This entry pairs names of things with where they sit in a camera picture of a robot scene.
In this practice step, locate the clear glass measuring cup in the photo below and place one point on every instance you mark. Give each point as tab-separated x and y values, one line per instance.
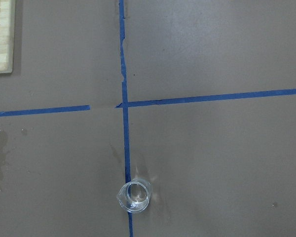
135	195

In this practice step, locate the bamboo cutting board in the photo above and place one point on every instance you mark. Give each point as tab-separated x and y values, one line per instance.
7	24

